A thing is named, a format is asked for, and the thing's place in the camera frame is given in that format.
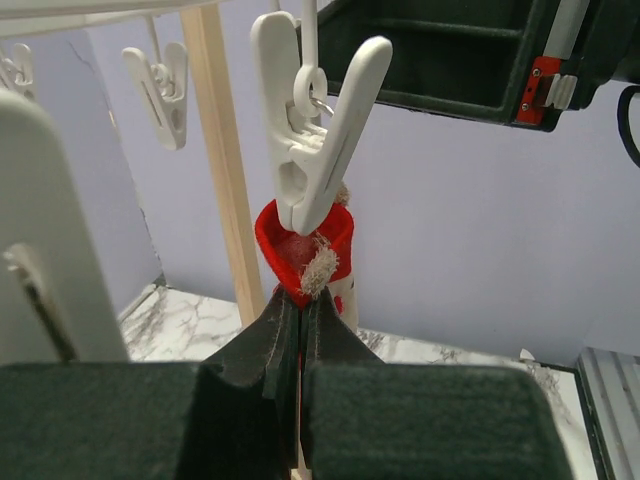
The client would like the white hanger clip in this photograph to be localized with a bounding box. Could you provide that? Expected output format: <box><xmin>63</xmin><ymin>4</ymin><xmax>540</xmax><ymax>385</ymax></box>
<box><xmin>250</xmin><ymin>1</ymin><xmax>393</xmax><ymax>236</ymax></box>
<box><xmin>1</xmin><ymin>43</ymin><xmax>36</xmax><ymax>101</ymax></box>
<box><xmin>122</xmin><ymin>15</ymin><xmax>188</xmax><ymax>151</ymax></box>

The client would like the wooden hanger rack frame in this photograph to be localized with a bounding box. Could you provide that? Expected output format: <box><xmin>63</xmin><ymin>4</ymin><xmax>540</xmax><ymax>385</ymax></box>
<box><xmin>180</xmin><ymin>3</ymin><xmax>266</xmax><ymax>327</ymax></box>

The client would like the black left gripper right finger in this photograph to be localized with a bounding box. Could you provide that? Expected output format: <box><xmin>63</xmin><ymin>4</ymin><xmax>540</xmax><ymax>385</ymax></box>
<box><xmin>301</xmin><ymin>292</ymin><xmax>572</xmax><ymax>479</ymax></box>

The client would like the white plastic clip hanger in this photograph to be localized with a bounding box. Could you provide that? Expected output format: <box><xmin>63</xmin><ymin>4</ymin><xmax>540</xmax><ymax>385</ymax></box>
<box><xmin>1</xmin><ymin>1</ymin><xmax>224</xmax><ymax>364</ymax></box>

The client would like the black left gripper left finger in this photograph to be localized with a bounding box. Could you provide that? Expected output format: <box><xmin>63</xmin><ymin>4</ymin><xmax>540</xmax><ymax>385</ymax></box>
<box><xmin>1</xmin><ymin>290</ymin><xmax>298</xmax><ymax>479</ymax></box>

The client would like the red beige reindeer sock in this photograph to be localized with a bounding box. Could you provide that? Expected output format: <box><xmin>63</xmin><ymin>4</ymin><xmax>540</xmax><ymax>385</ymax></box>
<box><xmin>254</xmin><ymin>185</ymin><xmax>359</xmax><ymax>331</ymax></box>

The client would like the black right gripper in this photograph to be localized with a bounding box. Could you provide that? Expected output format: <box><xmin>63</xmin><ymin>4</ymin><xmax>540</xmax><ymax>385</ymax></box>
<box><xmin>318</xmin><ymin>1</ymin><xmax>639</xmax><ymax>132</ymax></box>

